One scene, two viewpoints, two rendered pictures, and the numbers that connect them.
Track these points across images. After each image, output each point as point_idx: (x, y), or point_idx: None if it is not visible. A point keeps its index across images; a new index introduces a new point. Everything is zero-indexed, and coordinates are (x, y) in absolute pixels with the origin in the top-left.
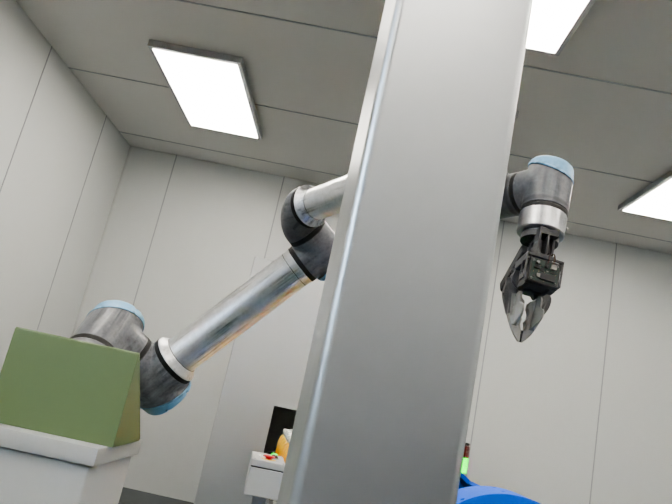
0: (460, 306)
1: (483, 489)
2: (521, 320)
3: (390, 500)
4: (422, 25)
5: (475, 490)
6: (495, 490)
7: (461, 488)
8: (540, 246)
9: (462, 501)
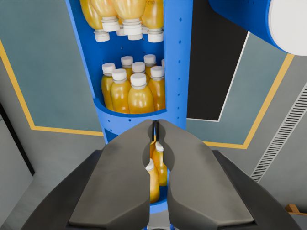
0: None
1: (122, 126)
2: (149, 159)
3: None
4: None
5: (118, 125)
6: (127, 129)
7: (112, 115)
8: None
9: (111, 132)
